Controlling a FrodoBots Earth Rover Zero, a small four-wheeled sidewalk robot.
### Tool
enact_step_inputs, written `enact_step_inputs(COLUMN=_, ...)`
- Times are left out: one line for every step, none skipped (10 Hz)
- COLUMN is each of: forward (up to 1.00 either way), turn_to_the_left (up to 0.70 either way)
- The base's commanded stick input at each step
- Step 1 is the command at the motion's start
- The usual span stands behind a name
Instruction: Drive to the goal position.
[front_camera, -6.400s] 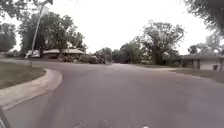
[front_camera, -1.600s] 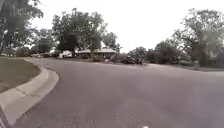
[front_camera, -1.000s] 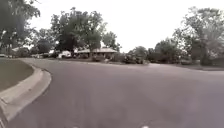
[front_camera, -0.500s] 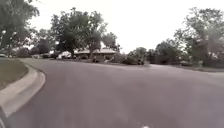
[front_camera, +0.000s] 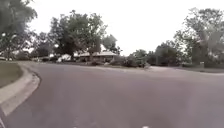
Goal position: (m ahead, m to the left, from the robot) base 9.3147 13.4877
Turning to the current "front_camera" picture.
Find dark round tree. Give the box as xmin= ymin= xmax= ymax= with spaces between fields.
xmin=146 ymin=40 xmax=184 ymax=67

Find large leafy tree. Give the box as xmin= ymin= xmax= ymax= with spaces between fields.
xmin=0 ymin=0 xmax=38 ymax=62

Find low house with pale roof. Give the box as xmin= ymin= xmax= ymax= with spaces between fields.
xmin=73 ymin=50 xmax=120 ymax=64

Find grey asphalt road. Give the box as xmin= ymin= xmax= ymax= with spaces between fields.
xmin=2 ymin=61 xmax=224 ymax=128

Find tall thin-leaved tree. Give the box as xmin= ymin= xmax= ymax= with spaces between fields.
xmin=173 ymin=7 xmax=224 ymax=69

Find grass verge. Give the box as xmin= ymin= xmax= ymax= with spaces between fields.
xmin=176 ymin=65 xmax=224 ymax=74

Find large dark tree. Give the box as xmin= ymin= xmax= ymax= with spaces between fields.
xmin=48 ymin=9 xmax=108 ymax=62

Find dark bushes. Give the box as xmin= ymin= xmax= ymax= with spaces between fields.
xmin=109 ymin=49 xmax=151 ymax=69

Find small tree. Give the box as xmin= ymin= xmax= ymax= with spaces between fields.
xmin=101 ymin=33 xmax=123 ymax=56

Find grass lawn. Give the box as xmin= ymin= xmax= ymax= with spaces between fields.
xmin=0 ymin=61 xmax=24 ymax=89

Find pale concrete kerb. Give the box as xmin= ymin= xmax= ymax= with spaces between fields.
xmin=0 ymin=65 xmax=41 ymax=118

